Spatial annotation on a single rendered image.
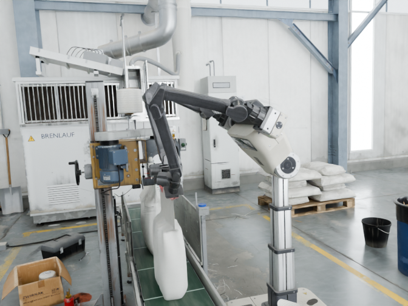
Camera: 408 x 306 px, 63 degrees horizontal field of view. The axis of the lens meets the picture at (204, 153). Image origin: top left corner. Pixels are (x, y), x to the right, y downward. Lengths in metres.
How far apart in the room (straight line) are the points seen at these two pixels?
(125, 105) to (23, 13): 4.26
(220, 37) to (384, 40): 3.97
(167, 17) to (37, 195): 3.05
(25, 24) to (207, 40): 3.13
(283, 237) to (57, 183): 3.80
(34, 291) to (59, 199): 2.30
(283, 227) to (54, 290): 1.98
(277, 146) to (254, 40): 5.55
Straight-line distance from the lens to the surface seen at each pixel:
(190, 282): 2.42
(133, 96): 2.20
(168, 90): 1.53
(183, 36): 5.70
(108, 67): 4.80
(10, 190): 6.41
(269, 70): 7.28
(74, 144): 5.14
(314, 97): 7.79
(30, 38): 6.17
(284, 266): 2.14
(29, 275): 3.57
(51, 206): 5.31
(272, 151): 1.79
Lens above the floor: 1.51
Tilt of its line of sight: 7 degrees down
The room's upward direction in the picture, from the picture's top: 3 degrees counter-clockwise
